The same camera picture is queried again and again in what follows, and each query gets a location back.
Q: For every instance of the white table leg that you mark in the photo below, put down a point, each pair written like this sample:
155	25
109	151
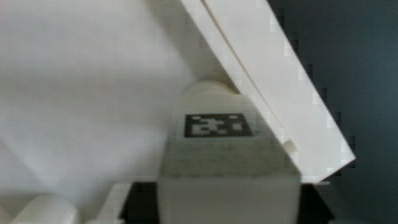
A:
228	180

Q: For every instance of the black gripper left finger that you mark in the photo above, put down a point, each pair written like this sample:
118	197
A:
141	205

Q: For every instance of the white square tabletop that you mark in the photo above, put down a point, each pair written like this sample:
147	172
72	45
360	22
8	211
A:
100	56

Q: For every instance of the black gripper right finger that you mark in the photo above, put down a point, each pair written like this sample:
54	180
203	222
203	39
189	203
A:
314	211

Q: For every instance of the white U-shaped obstacle fence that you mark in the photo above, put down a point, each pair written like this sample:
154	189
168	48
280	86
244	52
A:
244	35

